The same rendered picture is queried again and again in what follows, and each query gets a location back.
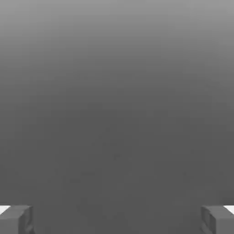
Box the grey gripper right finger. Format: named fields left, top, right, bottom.
left=200, top=205, right=234, bottom=234

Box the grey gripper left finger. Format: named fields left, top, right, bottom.
left=0, top=205, right=35, bottom=234

